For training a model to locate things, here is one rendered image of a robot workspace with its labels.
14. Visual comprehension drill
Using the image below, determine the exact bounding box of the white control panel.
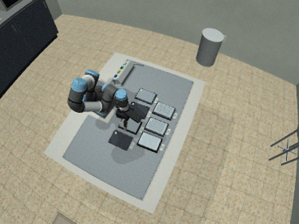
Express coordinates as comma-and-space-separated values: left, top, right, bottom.
112, 61, 135, 86

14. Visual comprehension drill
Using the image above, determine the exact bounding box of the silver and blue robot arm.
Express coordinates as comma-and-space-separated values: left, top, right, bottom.
67, 70, 142, 123

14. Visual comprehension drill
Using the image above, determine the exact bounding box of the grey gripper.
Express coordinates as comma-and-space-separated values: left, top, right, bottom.
115, 103, 130, 131

